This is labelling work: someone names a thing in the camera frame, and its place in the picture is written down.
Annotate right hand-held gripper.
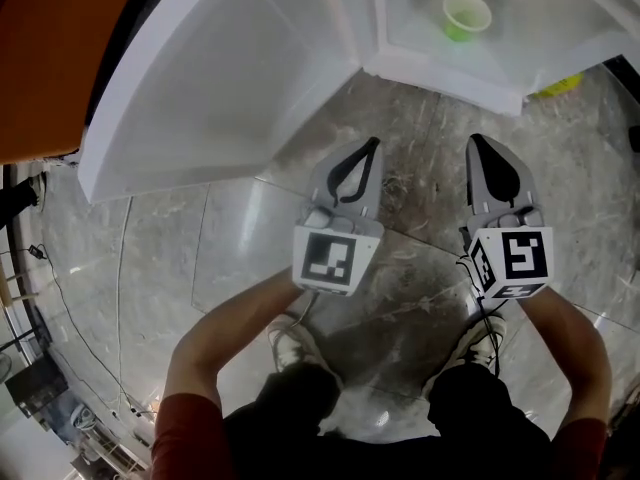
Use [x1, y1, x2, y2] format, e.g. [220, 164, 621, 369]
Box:
[466, 133, 555, 300]

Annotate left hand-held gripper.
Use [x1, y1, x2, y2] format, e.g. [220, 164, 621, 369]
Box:
[292, 136, 386, 298]

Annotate white water dispenser cabinet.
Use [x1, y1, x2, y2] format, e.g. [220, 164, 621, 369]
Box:
[77, 0, 640, 204]

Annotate green cup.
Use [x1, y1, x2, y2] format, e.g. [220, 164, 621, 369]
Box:
[442, 0, 493, 43]

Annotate person's left forearm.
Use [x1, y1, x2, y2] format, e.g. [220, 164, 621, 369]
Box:
[163, 267, 306, 409]

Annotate person's right forearm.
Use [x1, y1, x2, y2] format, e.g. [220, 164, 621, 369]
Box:
[517, 285, 614, 427]

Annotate yellow-green bottle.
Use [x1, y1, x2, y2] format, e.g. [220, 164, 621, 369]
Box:
[532, 71, 585, 100]

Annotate person's right shoe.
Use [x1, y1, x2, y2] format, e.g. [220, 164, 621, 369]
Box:
[439, 312, 507, 369]

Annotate person's shoe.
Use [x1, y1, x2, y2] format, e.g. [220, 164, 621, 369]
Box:
[267, 315, 344, 384]
[439, 312, 507, 369]

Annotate person's left shoe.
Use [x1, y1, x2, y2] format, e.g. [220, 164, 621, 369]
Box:
[267, 315, 344, 384]

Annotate person's black trousers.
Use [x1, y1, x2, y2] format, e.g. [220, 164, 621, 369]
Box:
[222, 360, 551, 480]

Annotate orange sofa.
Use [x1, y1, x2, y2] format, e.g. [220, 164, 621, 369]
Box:
[0, 0, 146, 167]

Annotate black box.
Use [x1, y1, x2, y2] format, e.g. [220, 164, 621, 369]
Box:
[4, 355, 69, 419]

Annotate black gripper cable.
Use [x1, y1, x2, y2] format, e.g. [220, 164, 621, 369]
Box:
[457, 255, 504, 379]

